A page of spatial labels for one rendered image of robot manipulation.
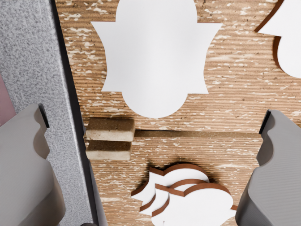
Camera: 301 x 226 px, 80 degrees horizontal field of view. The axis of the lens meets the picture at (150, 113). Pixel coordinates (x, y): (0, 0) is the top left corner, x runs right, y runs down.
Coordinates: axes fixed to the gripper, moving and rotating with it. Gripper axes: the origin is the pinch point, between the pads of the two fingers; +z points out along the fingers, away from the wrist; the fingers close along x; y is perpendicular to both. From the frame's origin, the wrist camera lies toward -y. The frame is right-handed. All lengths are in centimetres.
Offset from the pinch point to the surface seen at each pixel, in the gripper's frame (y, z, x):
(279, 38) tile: -2.3, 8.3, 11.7
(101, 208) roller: 32.4, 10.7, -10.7
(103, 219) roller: 37.2, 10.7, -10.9
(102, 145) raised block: 11.3, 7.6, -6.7
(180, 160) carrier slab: 15.4, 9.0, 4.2
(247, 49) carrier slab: -1.1, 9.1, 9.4
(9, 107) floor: 66, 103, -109
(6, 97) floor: 57, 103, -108
